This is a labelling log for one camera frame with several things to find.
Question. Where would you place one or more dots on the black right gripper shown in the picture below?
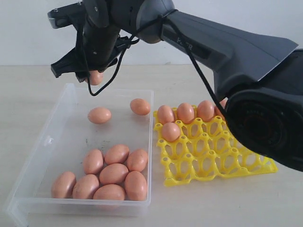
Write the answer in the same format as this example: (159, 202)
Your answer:
(96, 50)

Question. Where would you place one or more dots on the clear plastic container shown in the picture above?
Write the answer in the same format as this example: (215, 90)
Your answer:
(62, 145)

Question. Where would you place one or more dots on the yellow plastic egg tray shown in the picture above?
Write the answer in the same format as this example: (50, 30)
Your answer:
(206, 150)

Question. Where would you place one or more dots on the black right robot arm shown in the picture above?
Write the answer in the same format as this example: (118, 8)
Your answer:
(260, 76)

